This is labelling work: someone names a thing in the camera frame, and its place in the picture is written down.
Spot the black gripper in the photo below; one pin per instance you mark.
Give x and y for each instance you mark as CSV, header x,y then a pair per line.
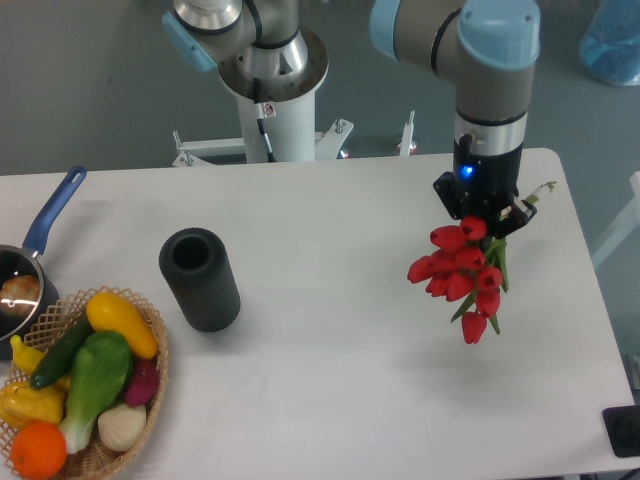
x,y
485,186

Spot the red tulip bouquet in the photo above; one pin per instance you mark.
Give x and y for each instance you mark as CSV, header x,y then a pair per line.
x,y
468,266

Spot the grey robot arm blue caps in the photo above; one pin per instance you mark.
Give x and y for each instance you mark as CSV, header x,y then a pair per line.
x,y
273,65

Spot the black device at edge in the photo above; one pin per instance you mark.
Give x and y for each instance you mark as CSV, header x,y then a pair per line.
x,y
622,427

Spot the dark grey ribbed vase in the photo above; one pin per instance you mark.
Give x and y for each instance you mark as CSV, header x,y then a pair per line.
x,y
195,264

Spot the yellow squash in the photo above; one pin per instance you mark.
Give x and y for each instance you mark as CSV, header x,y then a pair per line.
x,y
107,311

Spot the green bok choy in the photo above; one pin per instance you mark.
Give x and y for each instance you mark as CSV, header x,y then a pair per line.
x,y
99,371

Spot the woven wicker basket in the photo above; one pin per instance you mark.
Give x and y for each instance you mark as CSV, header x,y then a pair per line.
x,y
97,461

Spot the white garlic bulb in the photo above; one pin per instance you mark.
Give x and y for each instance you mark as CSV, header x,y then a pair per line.
x,y
121,426

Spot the green cucumber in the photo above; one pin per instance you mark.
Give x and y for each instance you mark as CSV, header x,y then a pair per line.
x,y
57,362

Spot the brown bread roll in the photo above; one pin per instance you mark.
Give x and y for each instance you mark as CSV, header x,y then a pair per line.
x,y
19,296

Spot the yellow banana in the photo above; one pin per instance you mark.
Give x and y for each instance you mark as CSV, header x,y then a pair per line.
x,y
25,359

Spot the yellow bell pepper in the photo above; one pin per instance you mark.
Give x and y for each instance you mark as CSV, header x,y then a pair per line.
x,y
22,405

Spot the orange fruit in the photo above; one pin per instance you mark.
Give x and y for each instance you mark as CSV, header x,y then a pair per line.
x,y
38,451

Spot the white frame at right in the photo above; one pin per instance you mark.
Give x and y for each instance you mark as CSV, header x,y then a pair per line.
x,y
625,222

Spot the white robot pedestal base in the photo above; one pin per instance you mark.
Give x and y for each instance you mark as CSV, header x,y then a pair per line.
x,y
272,131

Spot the blue handled saucepan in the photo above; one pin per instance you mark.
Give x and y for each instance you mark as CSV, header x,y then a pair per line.
x,y
25,259

